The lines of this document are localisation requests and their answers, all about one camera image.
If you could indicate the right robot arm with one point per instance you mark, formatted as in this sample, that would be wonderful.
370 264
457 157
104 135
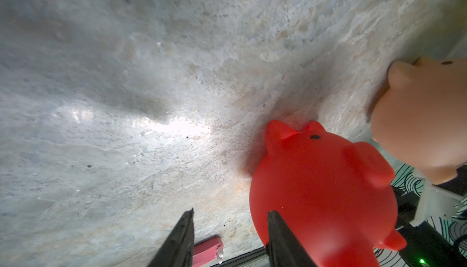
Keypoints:
435 243

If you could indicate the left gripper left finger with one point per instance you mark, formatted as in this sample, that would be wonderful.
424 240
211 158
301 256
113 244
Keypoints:
177 250

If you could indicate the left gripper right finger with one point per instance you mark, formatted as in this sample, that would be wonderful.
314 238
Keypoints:
283 248

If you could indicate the white bunny on pink base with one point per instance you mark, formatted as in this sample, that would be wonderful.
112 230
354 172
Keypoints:
207 251

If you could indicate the red piggy bank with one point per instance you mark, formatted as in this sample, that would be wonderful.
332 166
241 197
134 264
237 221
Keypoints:
335 195

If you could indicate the peach piggy bank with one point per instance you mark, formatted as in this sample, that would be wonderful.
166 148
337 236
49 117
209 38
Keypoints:
421 120

